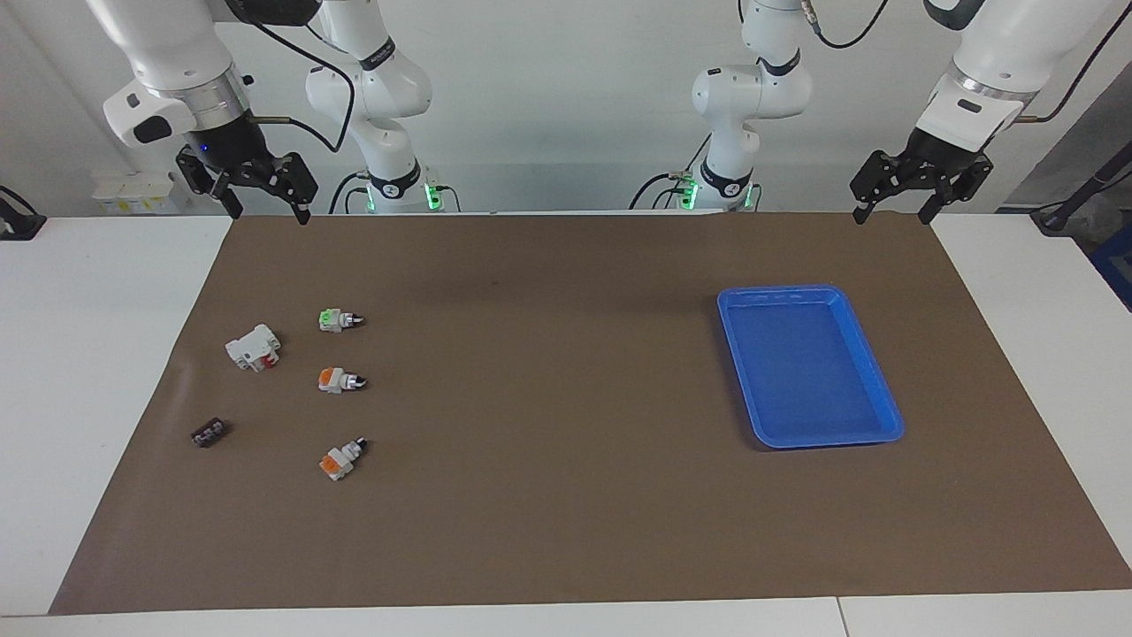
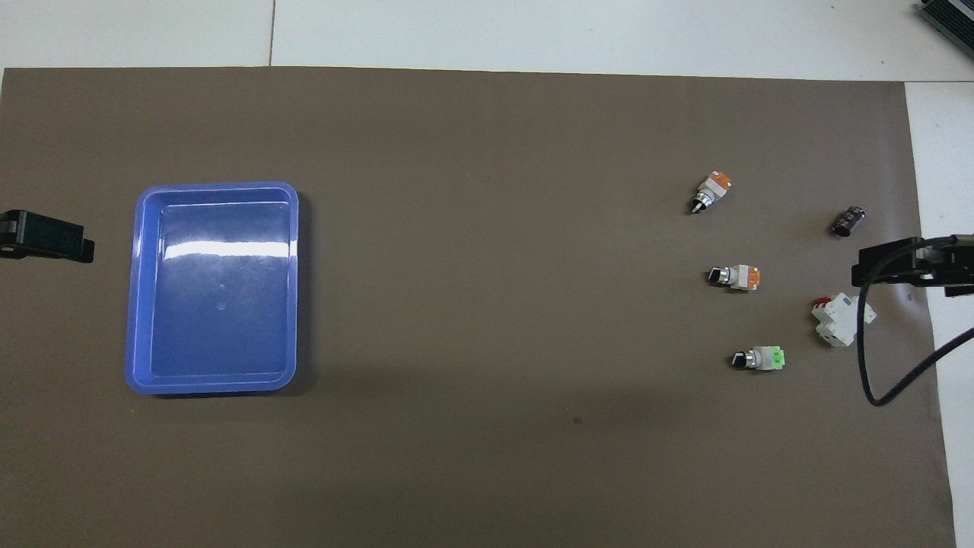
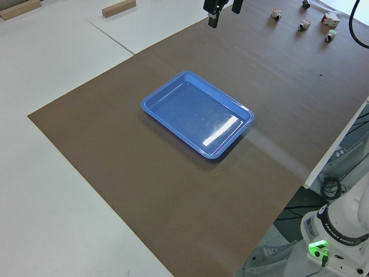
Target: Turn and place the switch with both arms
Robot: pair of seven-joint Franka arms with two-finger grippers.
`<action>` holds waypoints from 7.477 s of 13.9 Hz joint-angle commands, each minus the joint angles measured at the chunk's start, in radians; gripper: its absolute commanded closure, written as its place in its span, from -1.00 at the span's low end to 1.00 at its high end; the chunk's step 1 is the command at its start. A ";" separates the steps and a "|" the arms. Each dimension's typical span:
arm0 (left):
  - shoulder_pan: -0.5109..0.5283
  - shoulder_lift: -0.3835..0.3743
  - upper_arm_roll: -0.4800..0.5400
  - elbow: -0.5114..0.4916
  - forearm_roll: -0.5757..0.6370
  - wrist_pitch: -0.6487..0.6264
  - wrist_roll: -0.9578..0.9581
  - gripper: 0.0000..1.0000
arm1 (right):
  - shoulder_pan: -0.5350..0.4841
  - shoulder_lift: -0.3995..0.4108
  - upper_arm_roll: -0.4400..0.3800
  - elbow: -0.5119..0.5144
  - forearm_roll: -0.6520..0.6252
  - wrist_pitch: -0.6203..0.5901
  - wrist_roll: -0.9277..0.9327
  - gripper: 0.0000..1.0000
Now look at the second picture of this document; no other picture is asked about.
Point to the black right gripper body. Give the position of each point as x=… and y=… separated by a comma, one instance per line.
x=955, y=266

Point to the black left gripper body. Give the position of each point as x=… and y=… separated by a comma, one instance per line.
x=7, y=236

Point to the green-backed rotary switch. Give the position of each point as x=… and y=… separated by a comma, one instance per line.
x=761, y=359

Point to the dark brown terminal block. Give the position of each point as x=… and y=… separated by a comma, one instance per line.
x=848, y=221

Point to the white circuit breaker red lever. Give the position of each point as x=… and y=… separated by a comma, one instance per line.
x=841, y=320

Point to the blue plastic tray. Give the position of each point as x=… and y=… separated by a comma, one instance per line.
x=217, y=297

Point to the grey finned metal device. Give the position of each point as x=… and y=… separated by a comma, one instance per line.
x=951, y=19

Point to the brown table mat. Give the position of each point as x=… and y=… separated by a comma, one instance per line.
x=487, y=304

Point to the orange-backed black-knob rotary switch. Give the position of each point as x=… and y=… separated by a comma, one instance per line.
x=736, y=277

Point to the orange-backed pointed-tip switch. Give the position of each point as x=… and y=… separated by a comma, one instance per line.
x=711, y=192

